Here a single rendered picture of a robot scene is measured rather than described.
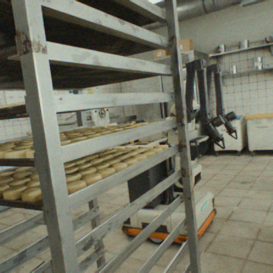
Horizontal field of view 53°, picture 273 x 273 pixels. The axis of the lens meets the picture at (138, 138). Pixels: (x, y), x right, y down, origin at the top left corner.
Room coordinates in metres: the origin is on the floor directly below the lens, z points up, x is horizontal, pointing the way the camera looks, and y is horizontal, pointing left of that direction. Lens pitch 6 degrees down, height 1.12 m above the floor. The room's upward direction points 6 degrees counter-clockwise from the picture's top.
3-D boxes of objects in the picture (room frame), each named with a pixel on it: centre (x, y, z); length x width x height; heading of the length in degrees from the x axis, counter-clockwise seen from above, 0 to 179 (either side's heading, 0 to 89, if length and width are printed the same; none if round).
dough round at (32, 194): (0.57, 0.23, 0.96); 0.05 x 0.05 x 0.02
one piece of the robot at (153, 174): (2.43, -0.13, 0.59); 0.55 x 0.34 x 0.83; 149
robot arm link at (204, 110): (1.96, -0.49, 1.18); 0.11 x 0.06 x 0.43; 148
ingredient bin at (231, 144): (5.39, -1.80, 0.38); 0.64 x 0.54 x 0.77; 148
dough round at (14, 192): (0.60, 0.28, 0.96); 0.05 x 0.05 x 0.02
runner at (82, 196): (0.72, 0.02, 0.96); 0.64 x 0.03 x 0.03; 150
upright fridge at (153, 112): (5.91, -0.82, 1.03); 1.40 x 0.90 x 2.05; 55
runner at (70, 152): (0.72, 0.02, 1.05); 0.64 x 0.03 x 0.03; 150
